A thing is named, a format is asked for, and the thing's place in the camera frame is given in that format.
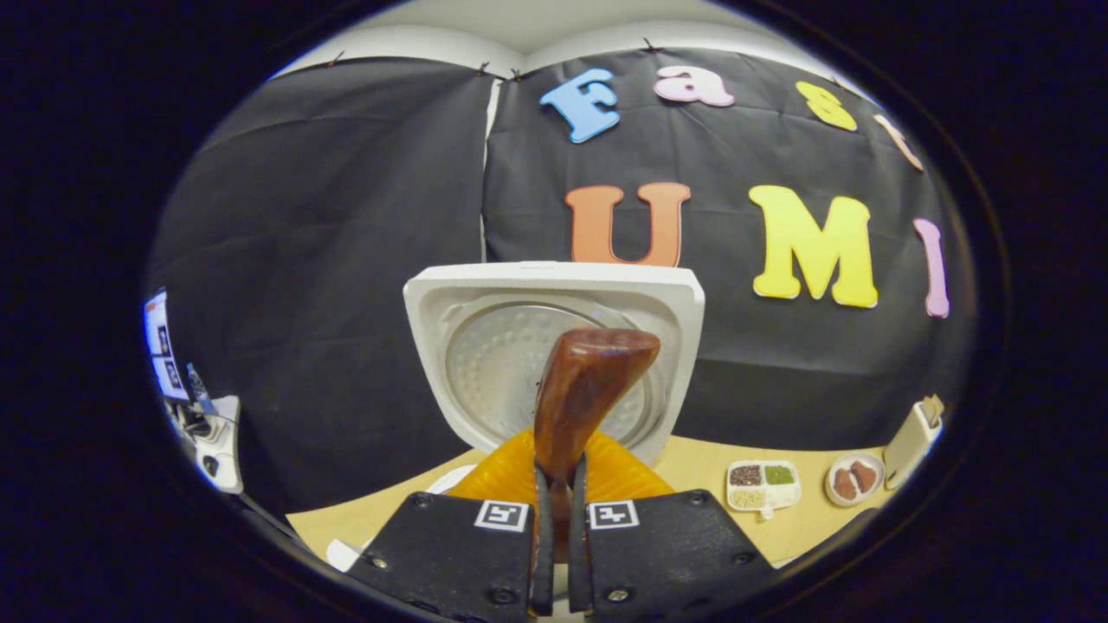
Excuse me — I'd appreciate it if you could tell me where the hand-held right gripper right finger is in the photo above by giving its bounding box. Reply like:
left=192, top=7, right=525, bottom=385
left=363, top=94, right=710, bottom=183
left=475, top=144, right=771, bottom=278
left=567, top=430, right=780, bottom=620

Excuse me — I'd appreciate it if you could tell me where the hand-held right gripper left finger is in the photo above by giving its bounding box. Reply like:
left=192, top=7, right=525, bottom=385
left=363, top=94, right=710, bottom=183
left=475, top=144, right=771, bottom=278
left=346, top=428, right=555, bottom=620

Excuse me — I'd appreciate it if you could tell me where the brown wooden spoon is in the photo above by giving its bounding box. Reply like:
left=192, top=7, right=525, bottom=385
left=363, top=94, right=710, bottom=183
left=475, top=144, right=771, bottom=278
left=533, top=327, right=662, bottom=563

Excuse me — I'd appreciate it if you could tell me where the white rice cooker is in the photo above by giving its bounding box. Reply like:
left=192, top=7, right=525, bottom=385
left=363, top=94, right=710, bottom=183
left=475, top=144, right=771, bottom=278
left=325, top=261, right=706, bottom=574

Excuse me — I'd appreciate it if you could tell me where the divided white grain tray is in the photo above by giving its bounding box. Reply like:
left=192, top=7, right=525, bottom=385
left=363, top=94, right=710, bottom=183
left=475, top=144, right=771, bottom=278
left=725, top=459, right=802, bottom=520

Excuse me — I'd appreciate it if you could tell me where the white round plate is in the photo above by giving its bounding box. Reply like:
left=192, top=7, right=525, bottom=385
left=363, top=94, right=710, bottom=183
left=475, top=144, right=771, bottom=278
left=824, top=452, right=886, bottom=508

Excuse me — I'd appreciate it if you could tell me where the white side desk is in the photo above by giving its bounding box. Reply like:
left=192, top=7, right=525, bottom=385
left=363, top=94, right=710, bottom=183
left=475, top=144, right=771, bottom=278
left=169, top=394, right=245, bottom=496

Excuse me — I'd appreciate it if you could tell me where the white toaster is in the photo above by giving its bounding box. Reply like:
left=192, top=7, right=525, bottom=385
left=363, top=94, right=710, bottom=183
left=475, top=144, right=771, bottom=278
left=881, top=395, right=946, bottom=491

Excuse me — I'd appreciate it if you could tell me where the black backdrop cloth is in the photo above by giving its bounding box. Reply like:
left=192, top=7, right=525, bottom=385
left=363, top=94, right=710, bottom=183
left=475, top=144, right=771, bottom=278
left=147, top=45, right=979, bottom=516

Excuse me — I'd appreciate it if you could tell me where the computer monitor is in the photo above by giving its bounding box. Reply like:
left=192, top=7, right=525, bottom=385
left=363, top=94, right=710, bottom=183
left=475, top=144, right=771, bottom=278
left=143, top=290, right=193, bottom=404

